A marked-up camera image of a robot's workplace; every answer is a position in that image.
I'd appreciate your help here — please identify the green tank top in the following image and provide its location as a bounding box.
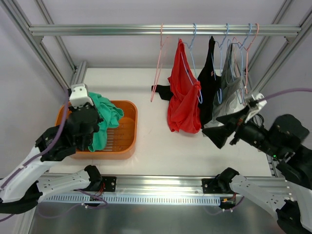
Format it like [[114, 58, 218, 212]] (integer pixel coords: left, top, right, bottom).
[[88, 92, 124, 152]]

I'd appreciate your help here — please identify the red tank top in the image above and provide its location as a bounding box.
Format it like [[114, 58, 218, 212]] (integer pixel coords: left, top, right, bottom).
[[167, 39, 201, 134]]

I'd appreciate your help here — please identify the blue wire hanger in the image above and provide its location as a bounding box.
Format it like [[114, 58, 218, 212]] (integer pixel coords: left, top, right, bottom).
[[183, 23, 203, 104]]

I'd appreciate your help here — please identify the pink wire hanger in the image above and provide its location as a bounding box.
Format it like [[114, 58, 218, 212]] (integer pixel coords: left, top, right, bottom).
[[150, 23, 167, 102]]

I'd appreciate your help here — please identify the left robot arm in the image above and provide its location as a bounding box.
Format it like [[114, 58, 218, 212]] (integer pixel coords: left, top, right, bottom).
[[0, 103, 102, 215]]

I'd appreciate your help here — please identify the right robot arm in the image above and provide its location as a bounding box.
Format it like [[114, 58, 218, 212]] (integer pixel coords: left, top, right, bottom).
[[202, 107, 312, 234]]

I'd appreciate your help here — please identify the grey tank top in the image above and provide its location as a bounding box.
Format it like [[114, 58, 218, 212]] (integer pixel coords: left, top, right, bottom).
[[200, 43, 244, 129]]

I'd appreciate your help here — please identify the blue hanger under black top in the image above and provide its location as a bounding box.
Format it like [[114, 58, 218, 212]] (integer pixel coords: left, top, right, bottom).
[[209, 23, 229, 104]]

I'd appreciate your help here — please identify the black tank top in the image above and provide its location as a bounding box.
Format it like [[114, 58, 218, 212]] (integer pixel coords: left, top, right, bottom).
[[156, 37, 215, 129]]

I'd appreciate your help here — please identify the pink hanger far right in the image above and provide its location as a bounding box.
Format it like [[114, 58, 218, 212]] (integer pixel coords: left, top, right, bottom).
[[232, 23, 259, 95]]

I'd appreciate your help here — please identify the orange plastic basket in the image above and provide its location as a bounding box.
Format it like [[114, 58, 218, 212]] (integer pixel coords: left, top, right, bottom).
[[55, 100, 138, 160]]

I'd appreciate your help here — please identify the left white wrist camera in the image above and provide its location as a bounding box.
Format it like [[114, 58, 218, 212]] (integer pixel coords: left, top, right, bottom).
[[69, 83, 94, 109]]

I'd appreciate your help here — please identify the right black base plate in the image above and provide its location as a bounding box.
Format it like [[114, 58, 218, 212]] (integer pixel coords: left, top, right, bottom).
[[201, 178, 219, 194]]

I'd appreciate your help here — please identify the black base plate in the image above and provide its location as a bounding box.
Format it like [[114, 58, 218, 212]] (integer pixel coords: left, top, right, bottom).
[[99, 176, 117, 193], [201, 178, 219, 194]]

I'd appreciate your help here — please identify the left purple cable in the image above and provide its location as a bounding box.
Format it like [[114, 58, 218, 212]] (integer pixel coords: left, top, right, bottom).
[[0, 90, 73, 193]]

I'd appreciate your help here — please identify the purple cable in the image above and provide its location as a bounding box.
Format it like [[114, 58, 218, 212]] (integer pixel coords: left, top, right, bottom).
[[0, 90, 73, 193], [258, 88, 312, 102]]

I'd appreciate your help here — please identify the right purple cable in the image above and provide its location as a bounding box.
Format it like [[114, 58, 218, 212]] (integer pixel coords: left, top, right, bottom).
[[258, 88, 312, 102]]

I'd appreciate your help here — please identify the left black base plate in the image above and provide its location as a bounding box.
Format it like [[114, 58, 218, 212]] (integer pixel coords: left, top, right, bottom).
[[99, 176, 117, 193]]

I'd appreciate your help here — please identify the aluminium front rail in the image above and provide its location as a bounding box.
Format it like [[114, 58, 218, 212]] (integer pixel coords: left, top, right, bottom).
[[36, 174, 291, 195]]

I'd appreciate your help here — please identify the aluminium hanging rail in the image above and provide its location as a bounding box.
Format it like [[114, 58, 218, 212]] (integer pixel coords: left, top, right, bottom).
[[29, 23, 302, 37]]

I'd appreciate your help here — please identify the white slotted cable duct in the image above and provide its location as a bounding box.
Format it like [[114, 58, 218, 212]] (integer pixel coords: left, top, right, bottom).
[[44, 193, 221, 206]]

